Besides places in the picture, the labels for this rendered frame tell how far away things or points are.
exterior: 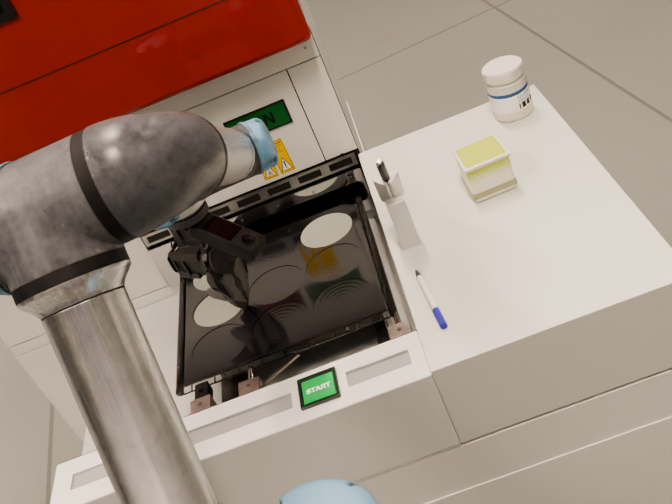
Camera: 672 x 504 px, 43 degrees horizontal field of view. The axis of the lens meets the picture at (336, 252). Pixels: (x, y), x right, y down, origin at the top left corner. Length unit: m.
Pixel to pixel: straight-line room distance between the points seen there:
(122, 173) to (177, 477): 0.29
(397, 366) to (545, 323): 0.20
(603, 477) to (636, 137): 2.04
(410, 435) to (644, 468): 0.37
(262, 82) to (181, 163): 0.74
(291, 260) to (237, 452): 0.48
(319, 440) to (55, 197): 0.53
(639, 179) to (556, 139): 1.56
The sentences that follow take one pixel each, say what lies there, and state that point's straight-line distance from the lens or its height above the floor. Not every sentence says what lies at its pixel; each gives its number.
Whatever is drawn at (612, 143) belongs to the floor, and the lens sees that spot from 3.24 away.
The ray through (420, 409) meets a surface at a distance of 1.16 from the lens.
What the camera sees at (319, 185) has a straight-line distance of 1.64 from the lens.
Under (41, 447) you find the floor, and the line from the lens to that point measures 3.10.
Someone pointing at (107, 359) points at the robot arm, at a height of 1.29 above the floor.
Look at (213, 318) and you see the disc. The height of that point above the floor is 0.90.
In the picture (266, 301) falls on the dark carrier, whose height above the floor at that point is 0.90.
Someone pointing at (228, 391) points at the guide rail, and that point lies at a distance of 1.43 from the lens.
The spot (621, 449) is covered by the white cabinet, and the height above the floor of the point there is 0.70.
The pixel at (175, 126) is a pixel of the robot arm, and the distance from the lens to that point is 0.85.
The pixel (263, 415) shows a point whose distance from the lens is 1.19.
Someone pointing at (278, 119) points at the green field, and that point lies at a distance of 1.59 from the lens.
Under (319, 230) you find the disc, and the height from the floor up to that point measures 0.90.
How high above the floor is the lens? 1.73
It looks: 33 degrees down
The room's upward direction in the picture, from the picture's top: 25 degrees counter-clockwise
